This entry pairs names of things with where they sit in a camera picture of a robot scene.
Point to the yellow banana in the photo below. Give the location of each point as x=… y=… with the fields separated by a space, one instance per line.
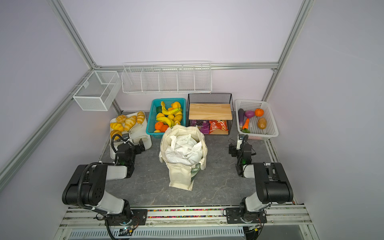
x=169 y=112

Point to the beige canvas tote bag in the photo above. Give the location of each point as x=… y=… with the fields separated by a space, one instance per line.
x=181 y=176

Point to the purple onion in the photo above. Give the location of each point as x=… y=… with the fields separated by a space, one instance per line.
x=249 y=114

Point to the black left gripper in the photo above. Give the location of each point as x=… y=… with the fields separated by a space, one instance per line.
x=138 y=150

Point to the croissant bread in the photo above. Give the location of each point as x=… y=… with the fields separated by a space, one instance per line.
x=116 y=135
x=117 y=127
x=121 y=119

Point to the croissant bread bottom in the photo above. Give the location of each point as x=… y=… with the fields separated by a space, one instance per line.
x=116 y=135

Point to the orange fruit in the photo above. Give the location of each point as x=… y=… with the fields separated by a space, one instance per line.
x=176 y=105

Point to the striped bread loaf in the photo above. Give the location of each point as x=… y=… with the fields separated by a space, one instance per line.
x=130 y=123

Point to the orange carrot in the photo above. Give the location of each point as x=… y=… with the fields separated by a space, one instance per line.
x=246 y=124

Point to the teal plastic fruit basket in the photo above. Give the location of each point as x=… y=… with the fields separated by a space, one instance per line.
x=154 y=111

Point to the white mesh wall box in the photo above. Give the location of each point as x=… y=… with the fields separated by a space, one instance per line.
x=98 y=91

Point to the white plastic grocery bag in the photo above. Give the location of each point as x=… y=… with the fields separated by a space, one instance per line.
x=185 y=150

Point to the purple snack bag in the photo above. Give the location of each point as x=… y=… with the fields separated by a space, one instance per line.
x=203 y=126

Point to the red chips bag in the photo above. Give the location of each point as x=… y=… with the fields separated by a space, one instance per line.
x=218 y=128

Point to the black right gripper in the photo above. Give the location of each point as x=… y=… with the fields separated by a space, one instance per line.
x=233 y=150

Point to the white bread tray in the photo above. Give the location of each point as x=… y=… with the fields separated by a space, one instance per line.
x=136 y=133

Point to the croissant bread left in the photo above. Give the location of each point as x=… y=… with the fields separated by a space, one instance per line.
x=117 y=127

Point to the orange pumpkin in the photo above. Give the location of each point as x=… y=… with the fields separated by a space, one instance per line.
x=259 y=112

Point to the croissant bread top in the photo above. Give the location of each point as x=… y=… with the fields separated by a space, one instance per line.
x=121 y=119

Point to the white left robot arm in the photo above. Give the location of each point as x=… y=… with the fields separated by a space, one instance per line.
x=86 y=188

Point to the white wire wall rack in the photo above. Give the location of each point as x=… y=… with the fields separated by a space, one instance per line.
x=167 y=77

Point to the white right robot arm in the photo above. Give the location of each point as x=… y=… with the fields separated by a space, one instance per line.
x=271 y=181

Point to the white plastic vegetable basket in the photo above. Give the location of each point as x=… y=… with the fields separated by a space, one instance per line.
x=254 y=132

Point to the black mesh wooden shelf rack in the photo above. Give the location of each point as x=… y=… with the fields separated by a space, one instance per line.
x=210 y=107

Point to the striped bread right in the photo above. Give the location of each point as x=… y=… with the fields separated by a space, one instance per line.
x=141 y=117

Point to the brown potato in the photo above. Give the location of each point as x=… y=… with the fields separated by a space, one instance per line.
x=262 y=123

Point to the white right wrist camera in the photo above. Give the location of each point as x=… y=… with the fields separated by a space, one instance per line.
x=240 y=140

